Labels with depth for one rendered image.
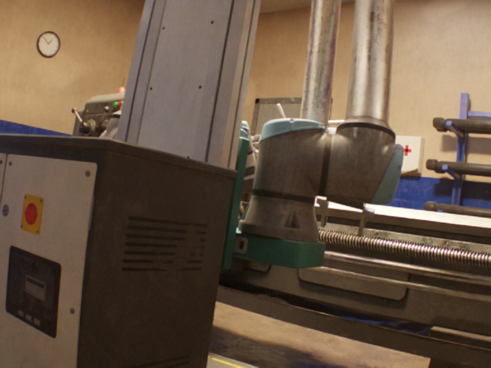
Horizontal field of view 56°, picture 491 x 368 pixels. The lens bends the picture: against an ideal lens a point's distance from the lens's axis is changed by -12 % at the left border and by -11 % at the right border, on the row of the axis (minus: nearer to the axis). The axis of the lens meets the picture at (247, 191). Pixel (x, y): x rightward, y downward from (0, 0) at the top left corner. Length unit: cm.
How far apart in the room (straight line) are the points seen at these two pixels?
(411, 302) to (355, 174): 74
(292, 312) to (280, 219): 73
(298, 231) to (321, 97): 47
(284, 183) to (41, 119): 521
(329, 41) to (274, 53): 522
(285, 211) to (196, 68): 39
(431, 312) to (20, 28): 541
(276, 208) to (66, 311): 57
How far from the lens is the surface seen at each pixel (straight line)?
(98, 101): 316
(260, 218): 115
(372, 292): 185
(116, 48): 683
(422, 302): 178
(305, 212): 117
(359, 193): 118
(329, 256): 183
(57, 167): 80
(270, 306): 187
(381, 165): 117
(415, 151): 522
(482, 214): 466
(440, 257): 166
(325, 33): 147
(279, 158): 117
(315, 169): 116
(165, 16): 135
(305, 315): 179
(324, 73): 147
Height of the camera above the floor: 77
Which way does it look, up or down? 2 degrees up
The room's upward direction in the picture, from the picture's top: 8 degrees clockwise
